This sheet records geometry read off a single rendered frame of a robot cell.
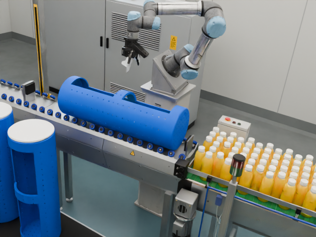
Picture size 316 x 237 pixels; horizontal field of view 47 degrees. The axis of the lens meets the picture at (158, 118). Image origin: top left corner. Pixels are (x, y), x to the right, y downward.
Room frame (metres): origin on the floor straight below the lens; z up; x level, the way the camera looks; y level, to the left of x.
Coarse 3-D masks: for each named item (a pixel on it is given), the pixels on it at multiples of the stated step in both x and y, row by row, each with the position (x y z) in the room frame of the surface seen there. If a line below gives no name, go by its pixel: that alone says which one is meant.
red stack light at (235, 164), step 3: (231, 162) 1.50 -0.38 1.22; (234, 162) 1.48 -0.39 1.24; (237, 162) 1.47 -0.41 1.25; (240, 162) 1.47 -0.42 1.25; (243, 162) 1.47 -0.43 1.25; (234, 165) 1.47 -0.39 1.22; (237, 165) 1.47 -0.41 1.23; (240, 165) 1.47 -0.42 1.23; (243, 165) 1.47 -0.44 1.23; (237, 168) 1.47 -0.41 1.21; (240, 168) 1.47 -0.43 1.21
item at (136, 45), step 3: (135, 42) 2.16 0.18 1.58; (132, 45) 2.13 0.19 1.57; (135, 45) 2.13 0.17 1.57; (138, 45) 2.15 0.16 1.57; (135, 48) 2.13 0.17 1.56; (138, 48) 2.12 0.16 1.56; (141, 48) 2.14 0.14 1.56; (138, 51) 2.12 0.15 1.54; (141, 51) 2.11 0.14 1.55; (144, 51) 2.13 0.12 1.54; (141, 54) 2.11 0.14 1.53; (144, 54) 2.10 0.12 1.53; (147, 54) 2.12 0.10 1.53; (144, 57) 2.11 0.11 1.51
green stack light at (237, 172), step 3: (231, 165) 1.49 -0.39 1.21; (231, 168) 1.49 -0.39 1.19; (234, 168) 1.47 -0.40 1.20; (243, 168) 1.48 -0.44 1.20; (231, 171) 1.48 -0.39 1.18; (234, 171) 1.47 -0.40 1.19; (237, 171) 1.47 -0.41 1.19; (240, 171) 1.47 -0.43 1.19; (231, 174) 1.48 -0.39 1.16; (234, 174) 1.47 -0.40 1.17; (237, 174) 1.47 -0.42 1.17; (240, 174) 1.47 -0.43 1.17
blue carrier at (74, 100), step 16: (80, 80) 2.46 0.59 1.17; (64, 96) 2.22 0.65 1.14; (80, 96) 2.18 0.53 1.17; (96, 96) 2.16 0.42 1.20; (112, 96) 2.37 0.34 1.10; (128, 96) 2.29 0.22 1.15; (64, 112) 2.24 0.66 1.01; (80, 112) 2.16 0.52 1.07; (96, 112) 2.10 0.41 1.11; (112, 112) 2.06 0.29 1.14; (128, 112) 2.03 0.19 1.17; (144, 112) 2.00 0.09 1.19; (160, 112) 1.99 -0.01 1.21; (176, 112) 1.98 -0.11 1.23; (112, 128) 2.08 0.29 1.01; (128, 128) 2.00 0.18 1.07; (144, 128) 1.96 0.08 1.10; (160, 128) 1.92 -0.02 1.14; (176, 128) 1.93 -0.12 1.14; (160, 144) 1.93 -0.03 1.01; (176, 144) 1.96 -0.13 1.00
